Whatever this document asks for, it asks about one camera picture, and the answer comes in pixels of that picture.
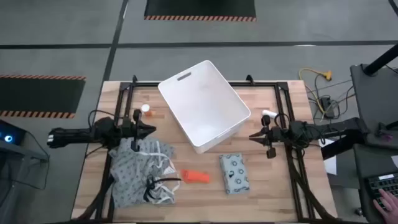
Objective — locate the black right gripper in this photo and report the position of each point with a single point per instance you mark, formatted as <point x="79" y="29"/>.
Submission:
<point x="271" y="135"/>

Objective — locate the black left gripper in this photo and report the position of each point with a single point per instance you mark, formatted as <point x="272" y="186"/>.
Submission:
<point x="135" y="130"/>

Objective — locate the grey patterned cloth pack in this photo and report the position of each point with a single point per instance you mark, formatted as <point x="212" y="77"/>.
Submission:
<point x="234" y="174"/>

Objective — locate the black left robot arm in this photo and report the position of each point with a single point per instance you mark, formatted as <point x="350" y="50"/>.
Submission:
<point x="74" y="135"/>

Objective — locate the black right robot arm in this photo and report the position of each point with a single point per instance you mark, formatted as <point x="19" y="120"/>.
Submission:
<point x="326" y="130"/>

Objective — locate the white perforated plastic bin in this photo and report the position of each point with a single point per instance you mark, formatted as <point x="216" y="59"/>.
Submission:
<point x="203" y="105"/>

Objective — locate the orange pill bottle white cap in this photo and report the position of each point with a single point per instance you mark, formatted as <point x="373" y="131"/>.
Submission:
<point x="146" y="110"/>

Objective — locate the small white bottle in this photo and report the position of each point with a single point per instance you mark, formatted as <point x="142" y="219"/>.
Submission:
<point x="269" y="113"/>

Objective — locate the grey patterned hospital gown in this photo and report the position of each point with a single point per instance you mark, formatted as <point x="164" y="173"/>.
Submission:
<point x="133" y="174"/>

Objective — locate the orange bandage roll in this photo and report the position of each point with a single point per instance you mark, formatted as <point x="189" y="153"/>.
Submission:
<point x="195" y="176"/>

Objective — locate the black power strip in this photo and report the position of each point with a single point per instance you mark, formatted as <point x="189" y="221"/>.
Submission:
<point x="327" y="107"/>

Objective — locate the white paper sheet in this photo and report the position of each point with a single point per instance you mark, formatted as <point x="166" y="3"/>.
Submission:
<point x="331" y="161"/>

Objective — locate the black hazard-striped floor mat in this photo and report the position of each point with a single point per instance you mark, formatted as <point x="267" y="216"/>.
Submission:
<point x="199" y="7"/>
<point x="37" y="95"/>

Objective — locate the grey cart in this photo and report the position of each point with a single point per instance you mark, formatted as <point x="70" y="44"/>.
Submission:
<point x="376" y="99"/>

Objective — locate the black keyboard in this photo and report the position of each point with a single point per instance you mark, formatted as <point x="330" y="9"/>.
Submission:
<point x="384" y="183"/>

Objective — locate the black box with blue light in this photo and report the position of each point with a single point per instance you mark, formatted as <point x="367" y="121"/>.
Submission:
<point x="11" y="132"/>

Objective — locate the black pole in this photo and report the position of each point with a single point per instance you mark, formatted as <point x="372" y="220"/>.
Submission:
<point x="382" y="60"/>

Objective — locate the person's hand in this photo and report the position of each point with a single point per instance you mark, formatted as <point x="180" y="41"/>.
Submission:
<point x="388" y="207"/>

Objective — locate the black metal table frame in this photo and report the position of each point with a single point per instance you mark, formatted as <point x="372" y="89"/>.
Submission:
<point x="287" y="102"/>

